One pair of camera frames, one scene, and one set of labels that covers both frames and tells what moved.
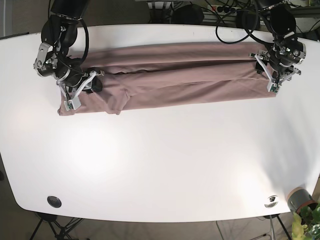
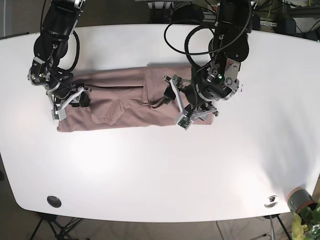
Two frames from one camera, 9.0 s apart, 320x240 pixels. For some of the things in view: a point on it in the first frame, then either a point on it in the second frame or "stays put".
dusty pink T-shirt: [138, 75] → [125, 98]
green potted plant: [306, 224] stays put
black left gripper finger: [97, 84] → [84, 102]
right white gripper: [273, 84] → [187, 117]
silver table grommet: [271, 202] stays put
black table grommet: [54, 201] stays put
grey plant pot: [298, 197] stays put
